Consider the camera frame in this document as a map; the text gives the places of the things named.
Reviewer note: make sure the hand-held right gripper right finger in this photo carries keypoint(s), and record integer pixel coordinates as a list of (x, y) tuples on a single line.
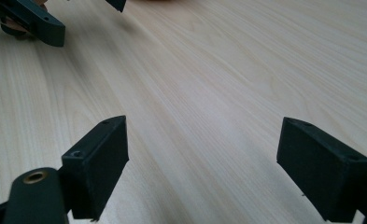
[(321, 174)]

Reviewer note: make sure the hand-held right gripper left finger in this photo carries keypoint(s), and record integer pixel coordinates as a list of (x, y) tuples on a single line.
[(94, 168)]

